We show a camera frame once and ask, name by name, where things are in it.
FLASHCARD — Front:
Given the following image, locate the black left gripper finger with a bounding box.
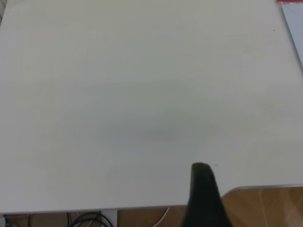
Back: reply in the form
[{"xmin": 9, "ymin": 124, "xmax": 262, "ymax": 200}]
[{"xmin": 180, "ymin": 162, "xmax": 234, "ymax": 227}]

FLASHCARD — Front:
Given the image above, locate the white curved hoop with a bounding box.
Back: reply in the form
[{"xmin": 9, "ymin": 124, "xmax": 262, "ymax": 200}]
[{"xmin": 154, "ymin": 207, "xmax": 170, "ymax": 225}]

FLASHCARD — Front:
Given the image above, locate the white table leg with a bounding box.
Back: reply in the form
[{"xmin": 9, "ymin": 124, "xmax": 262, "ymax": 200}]
[{"xmin": 100, "ymin": 209, "xmax": 118, "ymax": 227}]

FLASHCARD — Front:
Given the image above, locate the black coiled cable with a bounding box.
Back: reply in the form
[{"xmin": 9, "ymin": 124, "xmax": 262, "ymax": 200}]
[{"xmin": 71, "ymin": 211, "xmax": 115, "ymax": 227}]

